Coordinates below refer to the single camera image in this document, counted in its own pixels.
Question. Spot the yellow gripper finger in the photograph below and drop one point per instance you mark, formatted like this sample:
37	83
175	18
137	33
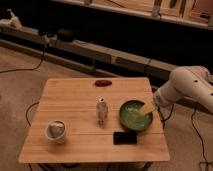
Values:
147	108

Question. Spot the green ceramic bowl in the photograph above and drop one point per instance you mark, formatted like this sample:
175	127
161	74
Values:
130	117

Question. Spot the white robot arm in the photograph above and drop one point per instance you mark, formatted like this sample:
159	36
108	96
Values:
184	81

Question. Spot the small white ceramic vase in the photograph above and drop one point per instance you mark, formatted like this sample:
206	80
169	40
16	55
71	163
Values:
101	110

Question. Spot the black rectangular block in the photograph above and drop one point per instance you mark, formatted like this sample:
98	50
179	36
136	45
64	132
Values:
124	138

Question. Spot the dark red flat object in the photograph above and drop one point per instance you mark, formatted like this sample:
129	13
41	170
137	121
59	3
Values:
102	83

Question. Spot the long wooden bench shelf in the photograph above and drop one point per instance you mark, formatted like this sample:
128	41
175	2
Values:
95	52

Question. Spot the wooden table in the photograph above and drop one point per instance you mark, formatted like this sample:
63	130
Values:
73	101

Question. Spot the white cup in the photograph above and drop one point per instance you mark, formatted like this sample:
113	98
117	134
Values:
56	132

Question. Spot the black object on bench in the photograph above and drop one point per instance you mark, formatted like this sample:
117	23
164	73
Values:
65	35

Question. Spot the white figurine on bench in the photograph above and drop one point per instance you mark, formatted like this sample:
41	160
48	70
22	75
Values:
13	21

